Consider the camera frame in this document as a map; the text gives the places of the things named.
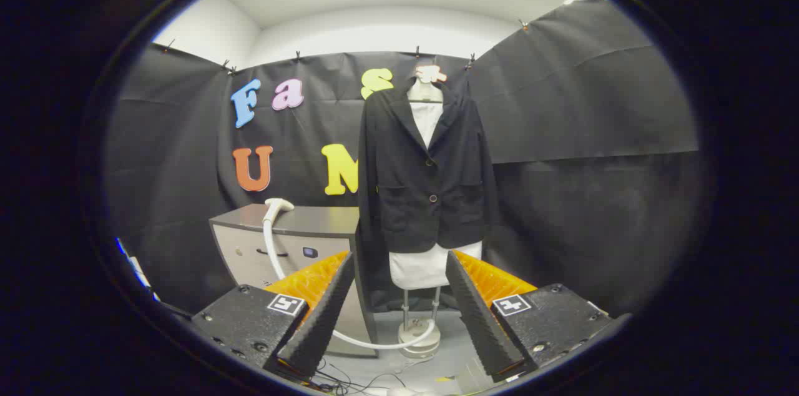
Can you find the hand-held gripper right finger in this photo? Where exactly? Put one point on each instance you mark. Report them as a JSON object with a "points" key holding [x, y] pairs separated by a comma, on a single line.
{"points": [[477, 321]]}

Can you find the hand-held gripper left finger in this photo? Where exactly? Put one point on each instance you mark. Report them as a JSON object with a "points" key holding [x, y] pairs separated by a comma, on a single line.
{"points": [[321, 321]]}

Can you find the white garment steamer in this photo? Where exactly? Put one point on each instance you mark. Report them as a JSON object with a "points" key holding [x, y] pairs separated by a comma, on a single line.
{"points": [[278, 203]]}

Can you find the black button jacket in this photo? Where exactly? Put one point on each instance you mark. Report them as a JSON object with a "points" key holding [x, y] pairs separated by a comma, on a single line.
{"points": [[412, 196]]}

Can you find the white mannequin torso with stand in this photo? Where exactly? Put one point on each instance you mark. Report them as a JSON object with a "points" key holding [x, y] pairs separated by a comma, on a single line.
{"points": [[415, 268]]}

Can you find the grey cabinet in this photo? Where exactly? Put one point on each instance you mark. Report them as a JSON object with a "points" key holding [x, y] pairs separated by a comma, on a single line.
{"points": [[312, 221]]}

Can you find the black backdrop cloth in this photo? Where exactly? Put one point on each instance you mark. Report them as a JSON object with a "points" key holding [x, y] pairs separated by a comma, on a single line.
{"points": [[593, 102]]}

